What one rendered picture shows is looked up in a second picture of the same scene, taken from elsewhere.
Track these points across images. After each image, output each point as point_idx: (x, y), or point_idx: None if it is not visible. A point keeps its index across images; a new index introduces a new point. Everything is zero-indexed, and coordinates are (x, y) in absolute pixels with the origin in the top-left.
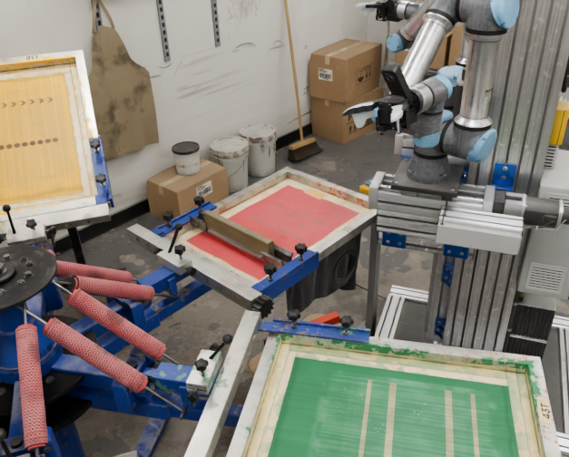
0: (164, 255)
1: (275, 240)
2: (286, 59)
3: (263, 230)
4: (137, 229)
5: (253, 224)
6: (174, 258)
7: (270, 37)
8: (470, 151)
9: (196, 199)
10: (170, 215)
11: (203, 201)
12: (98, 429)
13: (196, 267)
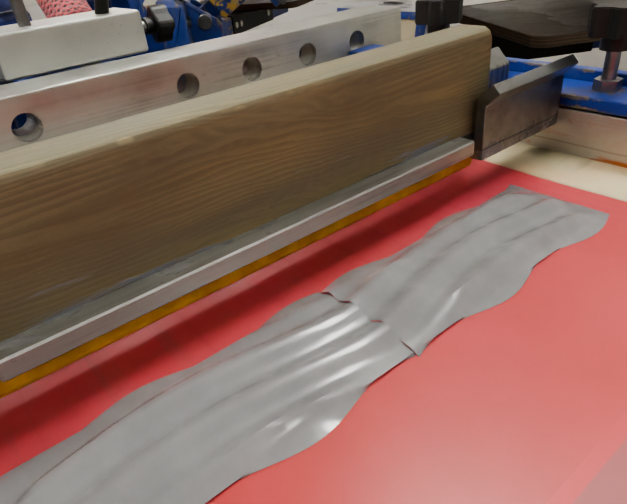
0: (89, 12)
1: (331, 486)
2: None
3: (530, 392)
4: (356, 11)
5: None
6: (42, 21)
7: None
8: None
9: (611, 2)
10: (426, 1)
11: (617, 28)
12: None
13: None
